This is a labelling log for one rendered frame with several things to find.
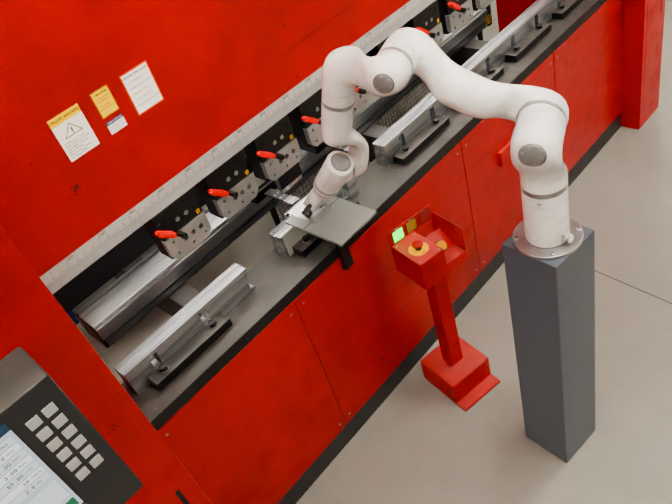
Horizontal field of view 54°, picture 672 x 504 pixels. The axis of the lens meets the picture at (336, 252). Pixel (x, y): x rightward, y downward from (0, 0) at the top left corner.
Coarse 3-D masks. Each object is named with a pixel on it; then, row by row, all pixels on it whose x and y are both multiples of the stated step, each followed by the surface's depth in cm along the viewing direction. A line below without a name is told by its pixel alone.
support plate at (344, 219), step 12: (324, 204) 225; (336, 204) 224; (348, 204) 222; (324, 216) 220; (336, 216) 219; (348, 216) 217; (360, 216) 216; (372, 216) 215; (300, 228) 219; (312, 228) 217; (324, 228) 216; (336, 228) 214; (348, 228) 213; (360, 228) 212; (336, 240) 210
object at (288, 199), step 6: (258, 180) 241; (264, 180) 240; (270, 180) 241; (258, 186) 238; (264, 186) 239; (270, 186) 240; (276, 186) 242; (258, 192) 237; (264, 192) 239; (270, 192) 238; (276, 192) 237; (258, 198) 238; (276, 198) 235; (282, 198) 234; (288, 198) 233; (294, 198) 232; (294, 204) 230
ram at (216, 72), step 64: (0, 0) 139; (64, 0) 149; (128, 0) 159; (192, 0) 172; (256, 0) 186; (320, 0) 203; (384, 0) 223; (0, 64) 143; (64, 64) 153; (128, 64) 164; (192, 64) 177; (256, 64) 193; (320, 64) 211; (0, 128) 147; (128, 128) 169; (192, 128) 183; (256, 128) 200; (0, 192) 151; (64, 192) 162; (128, 192) 175; (64, 256) 168
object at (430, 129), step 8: (440, 120) 263; (448, 120) 264; (424, 128) 262; (432, 128) 261; (440, 128) 262; (416, 136) 259; (424, 136) 258; (432, 136) 259; (408, 144) 257; (416, 144) 255; (424, 144) 257; (400, 152) 254; (408, 152) 253; (416, 152) 255; (400, 160) 252; (408, 160) 253
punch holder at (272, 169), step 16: (272, 128) 204; (288, 128) 209; (256, 144) 202; (272, 144) 206; (288, 144) 211; (256, 160) 207; (272, 160) 208; (288, 160) 213; (256, 176) 215; (272, 176) 210
